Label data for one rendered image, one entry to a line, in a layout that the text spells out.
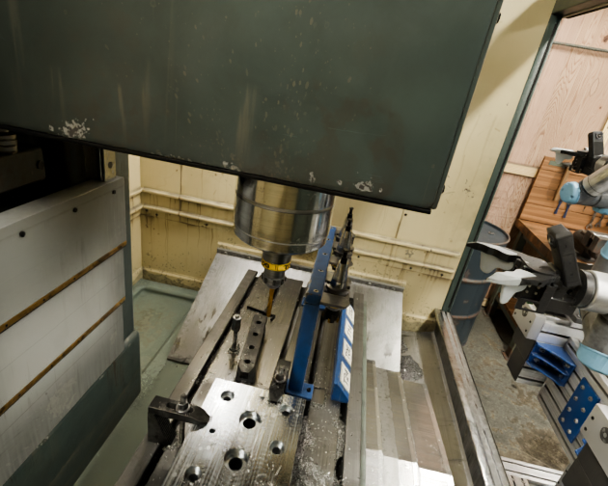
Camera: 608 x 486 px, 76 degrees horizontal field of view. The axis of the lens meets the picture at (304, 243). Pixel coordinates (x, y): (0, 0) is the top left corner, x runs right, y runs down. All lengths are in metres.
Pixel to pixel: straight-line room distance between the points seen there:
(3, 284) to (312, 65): 0.61
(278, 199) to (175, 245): 1.46
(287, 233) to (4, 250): 0.46
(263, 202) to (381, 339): 1.22
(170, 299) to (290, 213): 1.52
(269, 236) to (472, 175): 1.23
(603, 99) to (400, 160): 3.18
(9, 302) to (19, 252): 0.09
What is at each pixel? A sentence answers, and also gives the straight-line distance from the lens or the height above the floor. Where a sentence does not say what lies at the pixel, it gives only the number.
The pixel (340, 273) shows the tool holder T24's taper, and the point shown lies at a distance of 0.96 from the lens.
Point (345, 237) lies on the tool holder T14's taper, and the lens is 1.16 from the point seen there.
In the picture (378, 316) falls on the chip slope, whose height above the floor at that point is 0.79.
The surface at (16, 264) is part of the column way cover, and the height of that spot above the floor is 1.34.
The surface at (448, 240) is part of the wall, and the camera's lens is 1.76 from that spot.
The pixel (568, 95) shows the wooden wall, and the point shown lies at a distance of 3.51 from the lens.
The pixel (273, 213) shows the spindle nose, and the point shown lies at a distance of 0.55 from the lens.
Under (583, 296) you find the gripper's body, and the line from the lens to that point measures 0.85.
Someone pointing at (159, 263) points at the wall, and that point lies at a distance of 2.06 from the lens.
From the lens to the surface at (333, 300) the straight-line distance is 0.95.
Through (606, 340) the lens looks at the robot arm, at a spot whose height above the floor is 1.35.
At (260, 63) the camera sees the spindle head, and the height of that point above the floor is 1.71.
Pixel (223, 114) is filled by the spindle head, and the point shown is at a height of 1.65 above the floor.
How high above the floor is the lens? 1.72
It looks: 25 degrees down
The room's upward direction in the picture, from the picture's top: 10 degrees clockwise
